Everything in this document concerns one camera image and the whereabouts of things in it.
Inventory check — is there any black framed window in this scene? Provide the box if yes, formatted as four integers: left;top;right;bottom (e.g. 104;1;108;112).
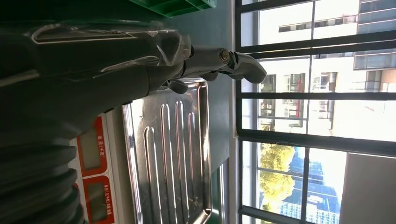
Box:
234;0;396;224

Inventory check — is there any electronic scale with steel tray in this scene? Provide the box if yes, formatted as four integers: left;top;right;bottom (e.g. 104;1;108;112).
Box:
68;78;214;224

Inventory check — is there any green plastic crate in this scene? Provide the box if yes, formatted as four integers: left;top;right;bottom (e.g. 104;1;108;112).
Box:
128;0;217;18

